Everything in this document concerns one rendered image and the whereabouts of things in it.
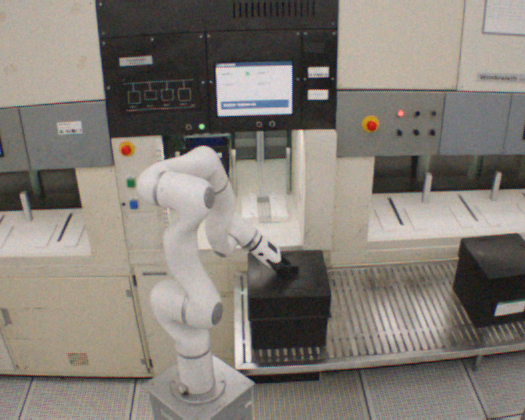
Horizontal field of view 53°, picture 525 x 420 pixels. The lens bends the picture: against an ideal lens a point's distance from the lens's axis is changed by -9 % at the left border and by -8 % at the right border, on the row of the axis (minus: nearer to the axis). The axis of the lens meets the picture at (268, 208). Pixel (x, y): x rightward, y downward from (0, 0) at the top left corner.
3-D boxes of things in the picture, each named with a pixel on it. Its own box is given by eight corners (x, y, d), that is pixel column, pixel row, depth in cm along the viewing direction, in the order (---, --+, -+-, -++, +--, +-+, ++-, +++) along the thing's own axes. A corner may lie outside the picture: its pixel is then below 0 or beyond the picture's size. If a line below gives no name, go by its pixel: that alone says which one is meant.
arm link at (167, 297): (200, 363, 173) (192, 305, 161) (151, 346, 179) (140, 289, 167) (217, 340, 182) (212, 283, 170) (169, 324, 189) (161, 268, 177)
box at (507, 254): (475, 329, 209) (489, 279, 197) (449, 287, 234) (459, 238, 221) (535, 319, 212) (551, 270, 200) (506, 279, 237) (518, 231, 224)
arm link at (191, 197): (184, 304, 180) (229, 317, 175) (165, 326, 171) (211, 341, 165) (170, 162, 156) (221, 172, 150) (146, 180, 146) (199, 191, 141)
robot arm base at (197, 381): (196, 413, 177) (191, 375, 168) (160, 384, 188) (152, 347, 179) (236, 383, 189) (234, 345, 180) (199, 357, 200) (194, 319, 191)
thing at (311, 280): (247, 321, 196) (246, 292, 189) (246, 272, 221) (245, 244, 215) (331, 318, 196) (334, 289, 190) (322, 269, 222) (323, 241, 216)
